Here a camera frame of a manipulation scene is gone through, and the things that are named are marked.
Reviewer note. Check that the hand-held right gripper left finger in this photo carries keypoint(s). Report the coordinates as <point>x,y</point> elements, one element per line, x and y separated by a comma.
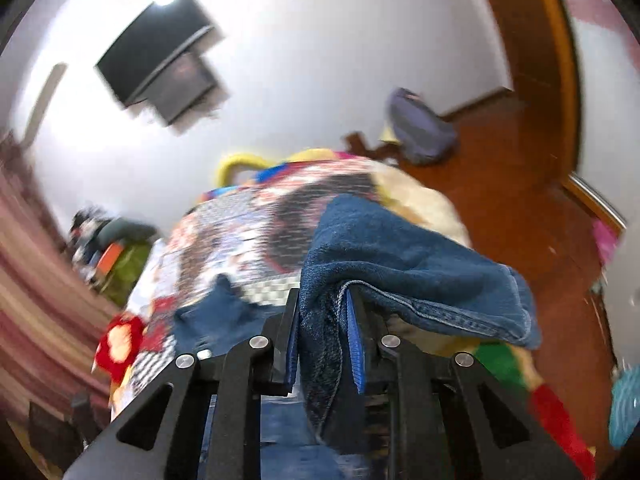
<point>291,345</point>

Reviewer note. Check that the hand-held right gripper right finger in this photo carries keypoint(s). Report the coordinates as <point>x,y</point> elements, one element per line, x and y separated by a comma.
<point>356,347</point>

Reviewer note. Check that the blue denim jeans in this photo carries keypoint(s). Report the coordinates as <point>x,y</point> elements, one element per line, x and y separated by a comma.
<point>390,255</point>

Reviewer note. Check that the patchwork printed bedspread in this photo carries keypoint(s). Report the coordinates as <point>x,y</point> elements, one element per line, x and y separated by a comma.
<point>240,230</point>

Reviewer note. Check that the yellow fleece blanket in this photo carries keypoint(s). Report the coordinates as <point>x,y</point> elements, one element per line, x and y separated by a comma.
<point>425,200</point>

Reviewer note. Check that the red plush toy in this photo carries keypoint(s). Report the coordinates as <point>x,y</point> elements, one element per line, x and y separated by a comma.
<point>117,345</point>

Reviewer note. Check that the green box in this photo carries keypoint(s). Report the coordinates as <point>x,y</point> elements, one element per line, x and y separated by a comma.
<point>125,270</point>

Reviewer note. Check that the blue-grey backpack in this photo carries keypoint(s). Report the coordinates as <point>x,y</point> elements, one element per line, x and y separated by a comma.
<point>420,127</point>

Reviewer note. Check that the striped curtain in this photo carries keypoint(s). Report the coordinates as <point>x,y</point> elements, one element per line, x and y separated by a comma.
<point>35,285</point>

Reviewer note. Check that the pink cloth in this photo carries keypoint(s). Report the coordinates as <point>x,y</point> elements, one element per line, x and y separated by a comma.
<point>605,240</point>

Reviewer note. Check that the teal cloth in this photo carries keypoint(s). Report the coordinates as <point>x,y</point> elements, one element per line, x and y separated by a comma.
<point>625,410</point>

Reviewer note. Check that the wooden door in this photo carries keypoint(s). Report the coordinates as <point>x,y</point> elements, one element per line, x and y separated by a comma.
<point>535,60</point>

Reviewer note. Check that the white cabinet with pink decals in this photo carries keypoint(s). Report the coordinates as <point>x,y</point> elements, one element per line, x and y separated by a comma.
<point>600,110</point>

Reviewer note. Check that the black wall television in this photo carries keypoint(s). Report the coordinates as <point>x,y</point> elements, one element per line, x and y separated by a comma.
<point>150,55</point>

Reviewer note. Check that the white wall fixture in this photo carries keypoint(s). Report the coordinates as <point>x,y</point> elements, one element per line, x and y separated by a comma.
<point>45,100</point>

